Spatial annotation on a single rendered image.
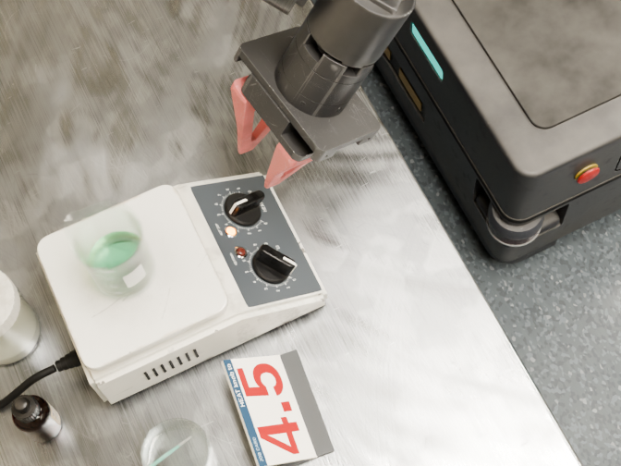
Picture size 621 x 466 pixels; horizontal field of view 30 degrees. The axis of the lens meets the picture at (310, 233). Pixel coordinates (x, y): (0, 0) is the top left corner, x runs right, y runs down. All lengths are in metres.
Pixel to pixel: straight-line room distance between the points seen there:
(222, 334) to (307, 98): 0.21
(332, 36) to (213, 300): 0.24
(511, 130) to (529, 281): 0.37
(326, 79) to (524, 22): 0.80
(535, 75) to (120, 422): 0.79
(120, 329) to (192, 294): 0.06
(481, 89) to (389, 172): 0.51
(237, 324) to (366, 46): 0.26
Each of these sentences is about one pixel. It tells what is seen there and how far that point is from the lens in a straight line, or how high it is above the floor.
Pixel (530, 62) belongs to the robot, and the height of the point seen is 0.36.
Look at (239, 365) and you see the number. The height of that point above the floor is 0.78.
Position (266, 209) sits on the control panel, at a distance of 0.97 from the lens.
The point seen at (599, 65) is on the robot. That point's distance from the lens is 1.55.
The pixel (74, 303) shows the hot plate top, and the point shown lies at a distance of 0.91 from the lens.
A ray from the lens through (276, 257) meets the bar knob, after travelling 0.92.
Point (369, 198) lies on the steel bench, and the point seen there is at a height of 0.75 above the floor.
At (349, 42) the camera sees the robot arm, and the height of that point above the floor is 1.02.
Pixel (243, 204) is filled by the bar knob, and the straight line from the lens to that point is 0.94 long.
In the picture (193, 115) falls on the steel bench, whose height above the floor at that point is 0.75.
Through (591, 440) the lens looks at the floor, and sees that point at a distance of 1.74.
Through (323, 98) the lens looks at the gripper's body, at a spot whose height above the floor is 0.97.
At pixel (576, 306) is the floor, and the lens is 1.79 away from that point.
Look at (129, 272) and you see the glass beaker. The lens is 0.85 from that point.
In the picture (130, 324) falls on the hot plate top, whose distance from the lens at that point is 0.89.
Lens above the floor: 1.66
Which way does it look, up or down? 67 degrees down
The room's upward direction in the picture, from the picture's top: 7 degrees counter-clockwise
